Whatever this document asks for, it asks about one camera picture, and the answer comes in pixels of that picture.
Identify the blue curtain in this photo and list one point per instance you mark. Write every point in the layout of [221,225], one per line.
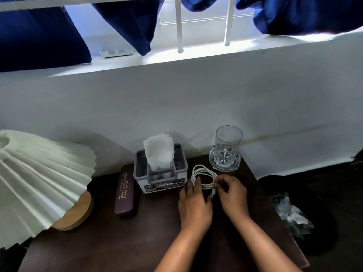
[133,22]
[37,39]
[297,14]

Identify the person's right hand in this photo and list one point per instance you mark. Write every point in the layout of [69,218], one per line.
[234,198]

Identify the person's left hand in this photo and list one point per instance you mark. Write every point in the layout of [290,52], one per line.
[194,209]

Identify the person's right forearm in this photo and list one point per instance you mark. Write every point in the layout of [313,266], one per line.
[263,246]

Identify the person's left forearm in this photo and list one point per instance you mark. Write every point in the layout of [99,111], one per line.
[181,252]

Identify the grey tissue box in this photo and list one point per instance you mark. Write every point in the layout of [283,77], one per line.
[181,167]

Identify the white window railing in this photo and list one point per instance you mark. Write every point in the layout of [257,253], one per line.
[178,25]

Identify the white tissue stack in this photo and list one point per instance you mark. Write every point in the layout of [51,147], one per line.
[158,151]

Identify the dark maroon case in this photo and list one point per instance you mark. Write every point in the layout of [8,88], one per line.
[124,192]

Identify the cream pleated table lamp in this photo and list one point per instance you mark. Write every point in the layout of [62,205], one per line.
[39,181]

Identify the clear drinking glass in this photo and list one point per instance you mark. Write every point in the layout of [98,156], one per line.
[228,144]

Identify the dark wooden bedside table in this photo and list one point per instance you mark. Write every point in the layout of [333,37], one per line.
[113,243]

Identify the clear glass ashtray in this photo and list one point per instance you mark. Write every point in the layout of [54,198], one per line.
[215,165]

